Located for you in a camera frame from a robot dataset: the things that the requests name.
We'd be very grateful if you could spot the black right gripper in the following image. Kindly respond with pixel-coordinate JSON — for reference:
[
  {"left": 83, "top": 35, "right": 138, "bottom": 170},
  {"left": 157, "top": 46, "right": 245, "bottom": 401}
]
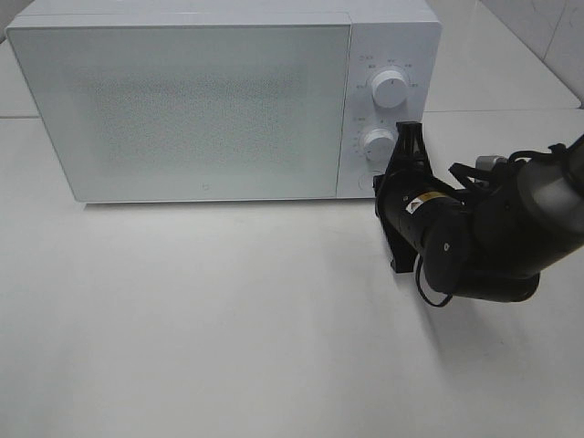
[{"left": 373, "top": 121, "right": 438, "bottom": 274}]

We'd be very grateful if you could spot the white timer knob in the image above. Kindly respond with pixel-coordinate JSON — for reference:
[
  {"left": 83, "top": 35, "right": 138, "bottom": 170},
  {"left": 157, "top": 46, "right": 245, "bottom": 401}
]
[{"left": 360, "top": 129, "right": 395, "bottom": 162}]

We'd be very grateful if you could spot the white microwave door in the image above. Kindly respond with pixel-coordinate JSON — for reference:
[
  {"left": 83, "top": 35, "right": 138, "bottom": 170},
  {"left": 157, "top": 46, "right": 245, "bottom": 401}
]
[{"left": 8, "top": 26, "right": 349, "bottom": 203}]

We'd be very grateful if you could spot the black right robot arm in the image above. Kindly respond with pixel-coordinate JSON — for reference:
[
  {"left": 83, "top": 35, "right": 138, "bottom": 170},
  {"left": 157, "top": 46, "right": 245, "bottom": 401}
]
[{"left": 373, "top": 121, "right": 583, "bottom": 302}]

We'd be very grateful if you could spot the white upper power knob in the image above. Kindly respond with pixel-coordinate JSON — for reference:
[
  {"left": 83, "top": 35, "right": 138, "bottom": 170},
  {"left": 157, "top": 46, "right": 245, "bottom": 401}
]
[{"left": 370, "top": 68, "right": 409, "bottom": 109}]

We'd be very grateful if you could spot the white microwave oven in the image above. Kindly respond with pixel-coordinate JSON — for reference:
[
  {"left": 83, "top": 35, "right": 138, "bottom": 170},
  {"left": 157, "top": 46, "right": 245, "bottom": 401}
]
[{"left": 5, "top": 1, "right": 442, "bottom": 203}]

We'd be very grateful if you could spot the black cable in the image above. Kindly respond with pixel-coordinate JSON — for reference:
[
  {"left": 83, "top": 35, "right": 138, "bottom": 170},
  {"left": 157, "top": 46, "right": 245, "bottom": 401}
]
[{"left": 413, "top": 255, "right": 455, "bottom": 308}]

